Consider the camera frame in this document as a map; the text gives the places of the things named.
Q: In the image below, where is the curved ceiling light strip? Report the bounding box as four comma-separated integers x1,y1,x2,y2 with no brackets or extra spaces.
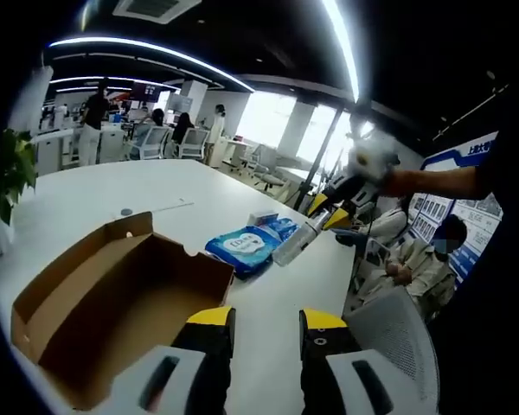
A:
322,0,361,103
49,36,255,93

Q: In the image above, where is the white office chair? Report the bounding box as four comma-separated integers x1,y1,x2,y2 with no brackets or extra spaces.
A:
176,128,209,160
140,125,173,160

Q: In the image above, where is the blue wet wipes pack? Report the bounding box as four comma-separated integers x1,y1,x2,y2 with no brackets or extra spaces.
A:
204,224,283,280

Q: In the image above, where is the brown cardboard shoe box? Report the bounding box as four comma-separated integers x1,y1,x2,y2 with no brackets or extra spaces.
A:
10,210,235,411

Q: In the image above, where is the blue white wall poster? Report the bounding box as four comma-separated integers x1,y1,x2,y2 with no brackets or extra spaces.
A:
408,131,503,286

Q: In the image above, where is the clear plastic bottle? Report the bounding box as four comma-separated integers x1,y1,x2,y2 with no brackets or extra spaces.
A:
271,207,332,267

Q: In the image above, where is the white printed carton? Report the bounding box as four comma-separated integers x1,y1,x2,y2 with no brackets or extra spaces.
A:
247,210,279,227

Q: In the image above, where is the ceiling air vent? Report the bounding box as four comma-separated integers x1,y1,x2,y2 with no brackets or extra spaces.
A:
112,0,202,25

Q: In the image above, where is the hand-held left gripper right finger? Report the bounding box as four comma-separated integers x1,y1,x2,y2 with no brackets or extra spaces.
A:
298,307,399,415

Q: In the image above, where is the blue crinkled soft packet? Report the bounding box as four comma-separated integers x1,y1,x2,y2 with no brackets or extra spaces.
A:
259,215,302,243

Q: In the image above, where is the grey mesh office chair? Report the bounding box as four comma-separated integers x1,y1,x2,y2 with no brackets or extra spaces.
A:
343,285,440,415

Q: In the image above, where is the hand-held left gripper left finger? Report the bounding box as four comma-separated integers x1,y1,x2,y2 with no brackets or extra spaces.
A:
112,305,237,415

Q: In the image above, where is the person's dark clothing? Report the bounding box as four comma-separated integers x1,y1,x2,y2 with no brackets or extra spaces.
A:
427,86,519,415

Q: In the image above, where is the black stand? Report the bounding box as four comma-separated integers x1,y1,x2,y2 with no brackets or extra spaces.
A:
293,107,345,213

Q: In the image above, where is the green potted plant white pot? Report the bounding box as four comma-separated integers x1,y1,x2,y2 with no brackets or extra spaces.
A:
0,128,39,256

